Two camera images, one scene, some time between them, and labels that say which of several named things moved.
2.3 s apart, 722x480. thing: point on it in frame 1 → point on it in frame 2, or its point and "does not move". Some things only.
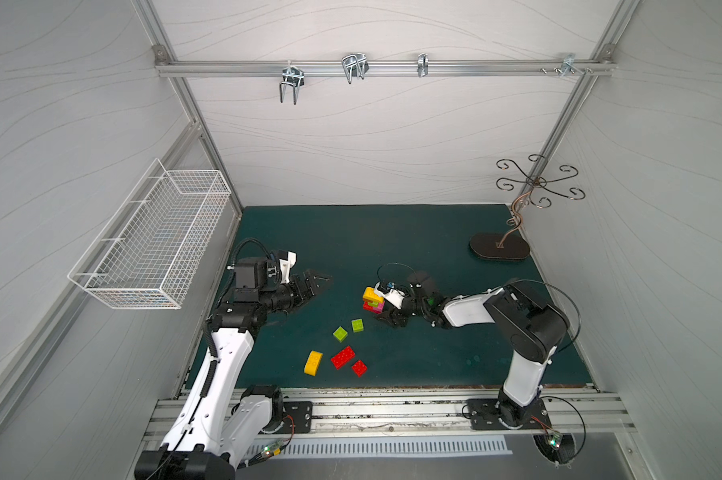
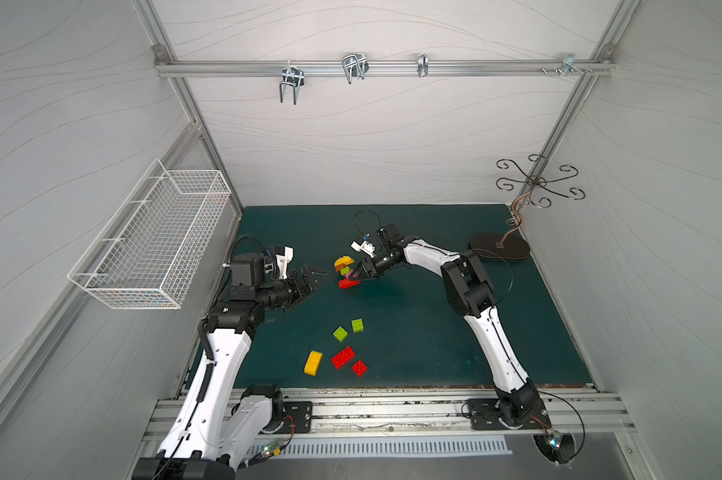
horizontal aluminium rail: [387, 67] does not move
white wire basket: [149, 253] does not move
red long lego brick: [343, 357] does not move
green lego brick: [357, 325] does not move
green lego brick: [340, 333] does not move
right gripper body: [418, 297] → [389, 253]
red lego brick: [370, 308] → [347, 283]
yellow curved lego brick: [370, 294] → [344, 260]
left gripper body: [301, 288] does not move
